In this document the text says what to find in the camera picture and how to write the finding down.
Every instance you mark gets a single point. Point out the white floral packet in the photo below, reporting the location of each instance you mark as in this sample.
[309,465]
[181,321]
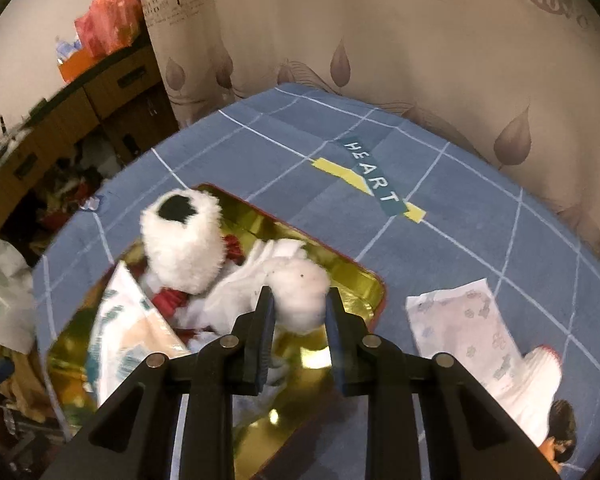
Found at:
[460,320]

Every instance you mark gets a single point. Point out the wooden cabinet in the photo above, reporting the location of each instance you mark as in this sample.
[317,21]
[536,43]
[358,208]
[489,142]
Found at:
[115,110]

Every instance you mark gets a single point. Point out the blue checked tablecloth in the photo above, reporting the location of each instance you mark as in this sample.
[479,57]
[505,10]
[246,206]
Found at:
[305,125]

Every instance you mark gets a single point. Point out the dark green cloth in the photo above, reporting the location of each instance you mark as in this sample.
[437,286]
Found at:
[564,420]

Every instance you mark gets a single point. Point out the red plastic bag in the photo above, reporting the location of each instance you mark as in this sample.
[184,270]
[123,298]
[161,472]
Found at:
[110,20]

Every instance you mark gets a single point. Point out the white sock red trim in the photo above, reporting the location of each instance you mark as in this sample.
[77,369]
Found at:
[530,390]

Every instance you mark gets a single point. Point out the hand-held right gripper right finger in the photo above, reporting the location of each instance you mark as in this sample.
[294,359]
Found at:
[335,340]

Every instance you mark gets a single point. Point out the white plastic bag green print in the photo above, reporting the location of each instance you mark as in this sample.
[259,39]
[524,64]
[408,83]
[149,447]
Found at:
[0,285]

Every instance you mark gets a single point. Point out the white teal tissue packet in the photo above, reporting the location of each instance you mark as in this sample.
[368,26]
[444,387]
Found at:
[130,330]

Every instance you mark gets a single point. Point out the orange box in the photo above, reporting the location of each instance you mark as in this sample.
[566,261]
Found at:
[77,67]

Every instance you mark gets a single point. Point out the beige leaf print curtain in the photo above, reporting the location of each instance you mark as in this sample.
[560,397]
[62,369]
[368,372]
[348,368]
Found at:
[430,60]

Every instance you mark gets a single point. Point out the orange rubber animal toy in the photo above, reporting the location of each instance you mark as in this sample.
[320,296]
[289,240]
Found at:
[552,452]

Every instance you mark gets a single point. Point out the white plush toy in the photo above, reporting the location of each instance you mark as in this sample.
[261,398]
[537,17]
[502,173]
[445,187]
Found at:
[180,250]

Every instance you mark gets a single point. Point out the red tin box gold inside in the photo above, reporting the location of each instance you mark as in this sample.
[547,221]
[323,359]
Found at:
[350,280]

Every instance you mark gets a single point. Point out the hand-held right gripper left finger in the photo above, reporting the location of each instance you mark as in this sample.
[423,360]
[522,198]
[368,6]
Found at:
[265,330]

